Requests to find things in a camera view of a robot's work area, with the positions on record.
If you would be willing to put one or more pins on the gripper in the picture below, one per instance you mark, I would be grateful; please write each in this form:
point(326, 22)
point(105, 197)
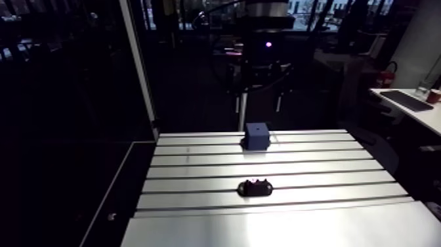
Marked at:
point(264, 51)

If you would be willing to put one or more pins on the red cup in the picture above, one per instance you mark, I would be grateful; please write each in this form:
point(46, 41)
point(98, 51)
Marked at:
point(434, 96)

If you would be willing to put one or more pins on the white desk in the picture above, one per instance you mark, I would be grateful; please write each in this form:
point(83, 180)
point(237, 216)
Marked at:
point(423, 115)

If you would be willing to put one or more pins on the black keyboard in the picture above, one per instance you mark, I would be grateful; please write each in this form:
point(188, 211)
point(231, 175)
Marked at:
point(406, 100)

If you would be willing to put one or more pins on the pale thin post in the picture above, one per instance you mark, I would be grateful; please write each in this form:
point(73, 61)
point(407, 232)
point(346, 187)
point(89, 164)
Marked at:
point(243, 112)

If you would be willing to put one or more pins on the black oval holder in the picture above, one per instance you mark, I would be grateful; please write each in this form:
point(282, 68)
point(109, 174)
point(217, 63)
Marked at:
point(255, 189)

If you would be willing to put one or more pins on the white frame post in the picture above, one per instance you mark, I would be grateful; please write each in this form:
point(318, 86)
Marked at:
point(138, 58)

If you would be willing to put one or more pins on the clear drinking glass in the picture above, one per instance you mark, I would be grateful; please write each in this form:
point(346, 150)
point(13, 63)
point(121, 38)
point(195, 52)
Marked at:
point(421, 90)

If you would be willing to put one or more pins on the dark blue-grey block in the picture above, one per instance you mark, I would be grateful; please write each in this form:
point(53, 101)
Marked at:
point(257, 137)

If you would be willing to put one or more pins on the red fire extinguisher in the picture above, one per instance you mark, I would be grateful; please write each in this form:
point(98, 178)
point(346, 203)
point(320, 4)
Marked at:
point(386, 78)

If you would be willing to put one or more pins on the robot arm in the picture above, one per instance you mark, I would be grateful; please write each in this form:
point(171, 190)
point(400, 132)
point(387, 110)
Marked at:
point(267, 9)

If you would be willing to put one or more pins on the dark office chair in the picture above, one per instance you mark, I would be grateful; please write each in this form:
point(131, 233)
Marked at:
point(377, 148)

